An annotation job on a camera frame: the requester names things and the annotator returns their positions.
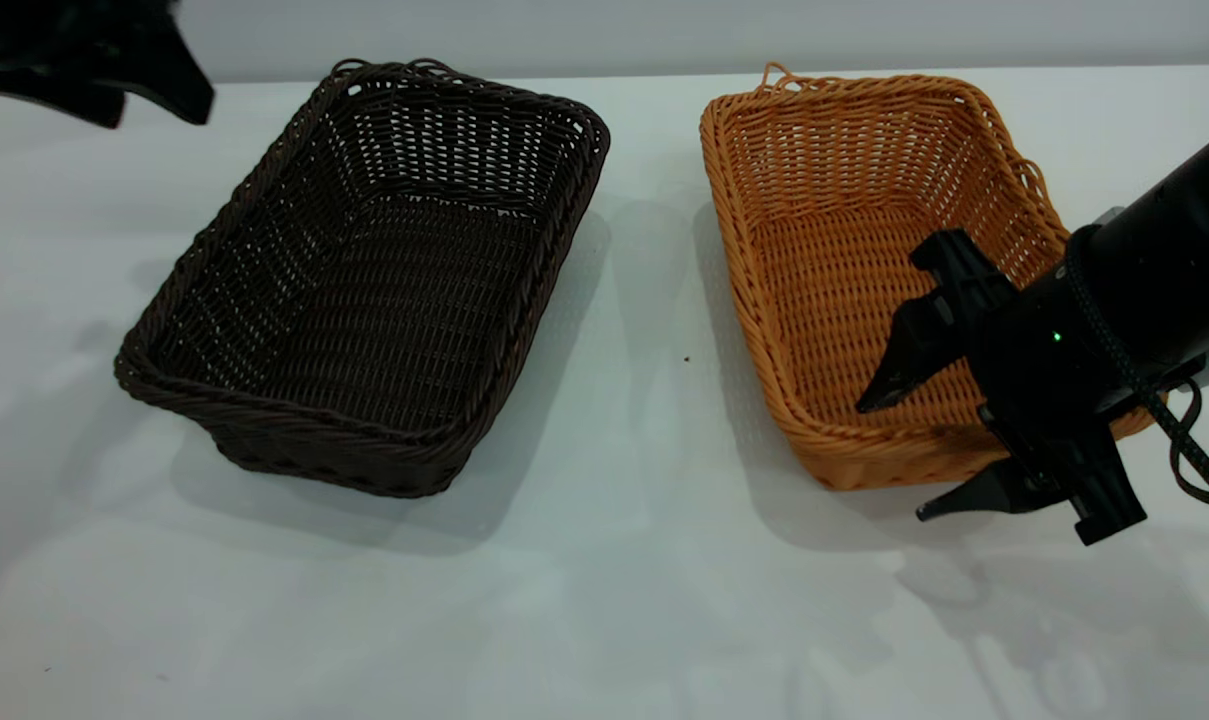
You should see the black wicker basket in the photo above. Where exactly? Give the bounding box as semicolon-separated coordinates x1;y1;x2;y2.
114;58;612;499

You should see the orange wicker basket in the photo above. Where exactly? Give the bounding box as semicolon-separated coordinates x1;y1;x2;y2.
699;63;1157;492

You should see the black braided cable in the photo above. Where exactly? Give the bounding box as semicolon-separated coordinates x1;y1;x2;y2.
1064;230;1209;523

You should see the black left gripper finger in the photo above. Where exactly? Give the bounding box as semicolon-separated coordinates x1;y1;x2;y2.
128;20;216;127
0;60;127;130

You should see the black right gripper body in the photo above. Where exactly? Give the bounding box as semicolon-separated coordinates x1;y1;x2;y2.
912;229;1147;547

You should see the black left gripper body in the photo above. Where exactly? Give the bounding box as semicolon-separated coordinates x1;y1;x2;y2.
0;0;181;73

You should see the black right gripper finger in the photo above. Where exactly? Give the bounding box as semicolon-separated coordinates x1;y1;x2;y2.
856;292;972;414
915;457;1066;523

